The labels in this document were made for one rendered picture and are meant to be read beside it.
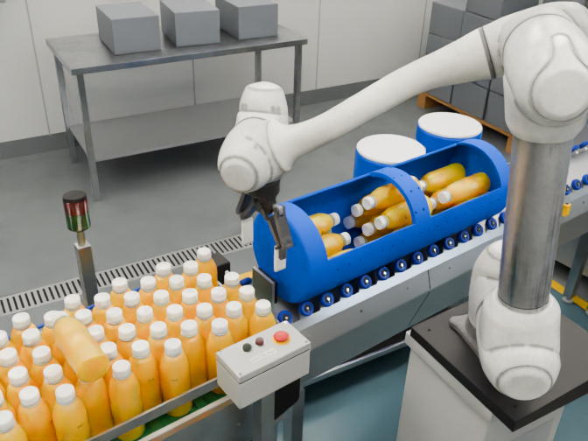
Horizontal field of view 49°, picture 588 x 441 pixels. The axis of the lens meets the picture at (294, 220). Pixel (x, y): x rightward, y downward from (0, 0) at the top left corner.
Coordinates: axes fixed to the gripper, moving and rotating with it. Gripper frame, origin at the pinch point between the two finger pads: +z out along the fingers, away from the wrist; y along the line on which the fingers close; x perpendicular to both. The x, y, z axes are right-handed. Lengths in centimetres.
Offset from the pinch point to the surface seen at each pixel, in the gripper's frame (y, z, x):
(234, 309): 2.3, 15.6, 6.9
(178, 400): -4.4, 29.1, 27.0
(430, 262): 5, 34, -70
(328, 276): 2.3, 18.2, -23.4
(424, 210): 4, 10, -62
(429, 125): 69, 23, -135
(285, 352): -16.8, 16.3, 5.3
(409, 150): 55, 23, -110
